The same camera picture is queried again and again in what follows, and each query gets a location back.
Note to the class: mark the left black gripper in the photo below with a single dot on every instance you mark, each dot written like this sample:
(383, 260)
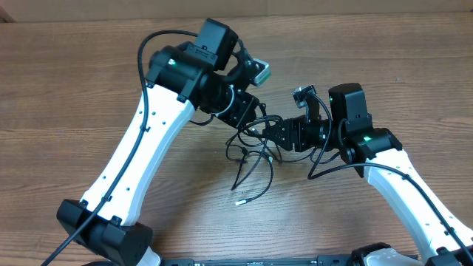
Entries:
(244, 111)

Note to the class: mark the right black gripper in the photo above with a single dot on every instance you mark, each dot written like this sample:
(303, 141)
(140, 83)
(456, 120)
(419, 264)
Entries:
(282, 133)

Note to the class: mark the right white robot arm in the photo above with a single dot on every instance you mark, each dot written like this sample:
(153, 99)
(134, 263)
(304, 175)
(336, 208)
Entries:
(377, 156)

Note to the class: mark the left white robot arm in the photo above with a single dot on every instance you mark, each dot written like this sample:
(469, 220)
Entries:
(211, 72)

